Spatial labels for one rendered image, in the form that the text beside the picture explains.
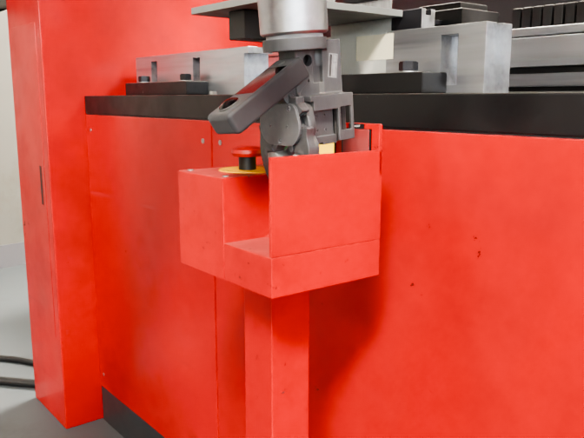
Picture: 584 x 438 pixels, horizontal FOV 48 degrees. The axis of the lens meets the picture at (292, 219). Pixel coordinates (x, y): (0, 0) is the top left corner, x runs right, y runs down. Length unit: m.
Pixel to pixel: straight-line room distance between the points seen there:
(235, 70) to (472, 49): 0.58
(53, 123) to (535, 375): 1.30
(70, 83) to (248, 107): 1.11
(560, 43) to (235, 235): 0.65
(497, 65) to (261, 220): 0.40
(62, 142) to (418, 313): 1.12
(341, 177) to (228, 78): 0.70
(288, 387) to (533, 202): 0.37
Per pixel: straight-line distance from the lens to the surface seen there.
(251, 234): 0.78
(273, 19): 0.72
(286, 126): 0.73
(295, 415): 0.87
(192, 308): 1.37
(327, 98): 0.73
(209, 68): 1.46
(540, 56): 1.19
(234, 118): 0.67
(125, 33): 1.82
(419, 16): 1.04
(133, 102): 1.51
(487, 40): 0.95
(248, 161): 0.82
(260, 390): 0.85
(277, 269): 0.70
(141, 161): 1.50
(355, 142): 0.80
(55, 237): 1.77
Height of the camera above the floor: 0.87
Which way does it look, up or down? 10 degrees down
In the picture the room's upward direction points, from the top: straight up
